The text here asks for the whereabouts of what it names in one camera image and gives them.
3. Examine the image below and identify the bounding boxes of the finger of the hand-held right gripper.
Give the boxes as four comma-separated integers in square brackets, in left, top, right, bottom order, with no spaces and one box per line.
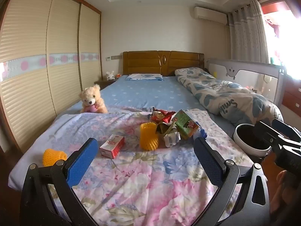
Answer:
[255,121,286,146]
[273,118,301,142]

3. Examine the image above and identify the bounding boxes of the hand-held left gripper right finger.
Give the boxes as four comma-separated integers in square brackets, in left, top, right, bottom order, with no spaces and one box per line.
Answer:
[192,137,271,226]

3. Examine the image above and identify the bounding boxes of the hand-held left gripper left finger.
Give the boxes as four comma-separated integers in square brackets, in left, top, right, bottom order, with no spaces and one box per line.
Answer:
[20,138,99,226]

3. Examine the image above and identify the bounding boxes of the black bin liner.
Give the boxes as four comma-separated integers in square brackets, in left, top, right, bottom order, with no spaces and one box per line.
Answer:
[237,125,271,149]

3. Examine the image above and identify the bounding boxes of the blue snack packet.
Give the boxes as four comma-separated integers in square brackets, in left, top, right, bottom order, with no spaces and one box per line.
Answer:
[193,128,207,139]

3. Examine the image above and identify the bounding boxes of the short yellow foam net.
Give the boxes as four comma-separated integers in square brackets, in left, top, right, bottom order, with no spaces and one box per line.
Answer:
[42,149,67,167]

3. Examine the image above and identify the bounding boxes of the white round trash bin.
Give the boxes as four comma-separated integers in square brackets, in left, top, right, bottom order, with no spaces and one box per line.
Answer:
[233,124,273,157]

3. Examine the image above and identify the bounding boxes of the red and white carton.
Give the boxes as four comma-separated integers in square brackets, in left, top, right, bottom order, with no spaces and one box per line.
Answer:
[100,134,125,159]

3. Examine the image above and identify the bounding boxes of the white wrapper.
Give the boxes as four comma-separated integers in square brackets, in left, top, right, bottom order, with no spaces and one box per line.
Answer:
[164,132,181,147]

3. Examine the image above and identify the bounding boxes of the green drink carton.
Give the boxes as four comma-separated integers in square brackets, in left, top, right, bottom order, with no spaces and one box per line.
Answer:
[174,109,200,139]

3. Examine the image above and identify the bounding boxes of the yellow green snack packet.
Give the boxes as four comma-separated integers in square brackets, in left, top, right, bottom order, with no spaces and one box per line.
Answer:
[157,121,176,134]

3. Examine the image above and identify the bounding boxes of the red snack packet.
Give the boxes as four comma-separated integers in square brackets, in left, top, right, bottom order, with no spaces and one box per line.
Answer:
[150,108,176,124]

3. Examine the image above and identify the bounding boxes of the tall yellow foam net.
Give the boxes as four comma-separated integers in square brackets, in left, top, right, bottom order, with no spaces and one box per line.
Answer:
[140,122,159,150]

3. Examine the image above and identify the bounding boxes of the person's right hand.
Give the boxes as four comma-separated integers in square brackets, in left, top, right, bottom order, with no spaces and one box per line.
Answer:
[270,169,301,215]

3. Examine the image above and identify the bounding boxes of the reddish wooden dresser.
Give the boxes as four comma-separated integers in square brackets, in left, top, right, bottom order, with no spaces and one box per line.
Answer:
[281,74,301,113]

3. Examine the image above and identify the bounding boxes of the blue patterned quilt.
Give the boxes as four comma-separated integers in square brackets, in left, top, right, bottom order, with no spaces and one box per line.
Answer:
[175,67,284,126]

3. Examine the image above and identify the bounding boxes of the beige teddy bear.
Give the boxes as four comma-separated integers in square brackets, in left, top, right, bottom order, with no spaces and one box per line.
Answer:
[79,84,109,114]

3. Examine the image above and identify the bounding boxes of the pink floral blanket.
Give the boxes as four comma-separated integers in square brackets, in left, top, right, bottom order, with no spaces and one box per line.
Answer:
[48,108,255,226]

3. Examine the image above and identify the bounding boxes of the dark wooden nightstand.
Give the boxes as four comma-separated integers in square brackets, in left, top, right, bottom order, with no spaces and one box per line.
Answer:
[94,79,118,91]

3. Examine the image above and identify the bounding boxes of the bed with blue sheet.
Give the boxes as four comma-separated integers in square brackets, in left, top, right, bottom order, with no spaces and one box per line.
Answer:
[9,73,284,191]

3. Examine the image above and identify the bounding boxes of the grey dotted curtain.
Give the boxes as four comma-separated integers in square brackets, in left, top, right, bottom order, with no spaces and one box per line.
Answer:
[227,0,270,64]

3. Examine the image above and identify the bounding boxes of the blue and white pillow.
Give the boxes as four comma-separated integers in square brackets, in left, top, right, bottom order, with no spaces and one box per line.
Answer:
[125,73,164,81]

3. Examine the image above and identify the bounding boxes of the wooden headboard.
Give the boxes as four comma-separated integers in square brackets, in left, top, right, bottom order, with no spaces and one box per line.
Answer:
[123,50,204,77]

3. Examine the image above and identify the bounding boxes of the red window valance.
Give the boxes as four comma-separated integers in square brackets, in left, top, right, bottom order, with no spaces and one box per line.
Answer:
[261,0,293,13]

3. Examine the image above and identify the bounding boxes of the cream sliding door wardrobe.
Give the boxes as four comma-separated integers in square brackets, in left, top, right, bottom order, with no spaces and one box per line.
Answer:
[0,0,102,156]

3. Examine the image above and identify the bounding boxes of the white air conditioner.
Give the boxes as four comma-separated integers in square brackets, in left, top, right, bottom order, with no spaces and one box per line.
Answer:
[194,7,227,24]

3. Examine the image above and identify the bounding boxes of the grey bed rail guard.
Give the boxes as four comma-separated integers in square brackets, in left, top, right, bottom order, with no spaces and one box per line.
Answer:
[207,58,287,106]

